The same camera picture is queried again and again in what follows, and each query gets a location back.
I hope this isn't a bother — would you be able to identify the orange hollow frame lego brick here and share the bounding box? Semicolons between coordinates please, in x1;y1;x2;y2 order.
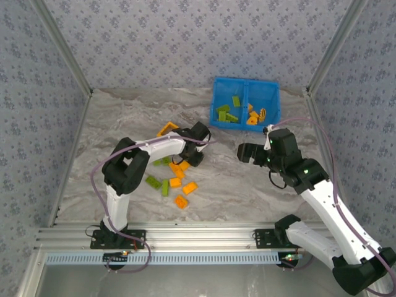
156;121;181;137

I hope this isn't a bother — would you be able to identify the blue plastic bin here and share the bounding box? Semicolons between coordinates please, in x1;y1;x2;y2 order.
209;76;249;129
245;79;282;134

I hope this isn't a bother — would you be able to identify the small black controller board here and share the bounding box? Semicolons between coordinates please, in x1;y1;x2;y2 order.
103;251;129;265
280;252;303;269

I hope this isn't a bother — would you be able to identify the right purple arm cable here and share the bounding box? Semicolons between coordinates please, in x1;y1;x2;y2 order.
267;117;396;296

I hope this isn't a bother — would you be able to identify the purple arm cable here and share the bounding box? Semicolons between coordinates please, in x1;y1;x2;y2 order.
89;134;217;273
267;117;396;296

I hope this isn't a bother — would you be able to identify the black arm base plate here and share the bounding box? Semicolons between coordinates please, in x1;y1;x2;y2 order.
90;228;147;250
254;228;298;249

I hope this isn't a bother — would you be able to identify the wide aluminium base rail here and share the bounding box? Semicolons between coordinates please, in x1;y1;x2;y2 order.
33;221;366;251

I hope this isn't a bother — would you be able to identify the slotted grey cable duct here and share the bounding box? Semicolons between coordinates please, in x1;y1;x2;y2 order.
45;251;287;266

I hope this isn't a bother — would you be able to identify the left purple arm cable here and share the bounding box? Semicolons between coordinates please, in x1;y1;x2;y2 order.
89;134;217;273

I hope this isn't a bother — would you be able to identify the aluminium side rail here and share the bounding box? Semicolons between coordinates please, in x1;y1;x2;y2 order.
48;89;93;228

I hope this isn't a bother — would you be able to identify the aluminium corner post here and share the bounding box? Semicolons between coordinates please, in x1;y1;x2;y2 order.
30;0;93;97
305;0;368;97

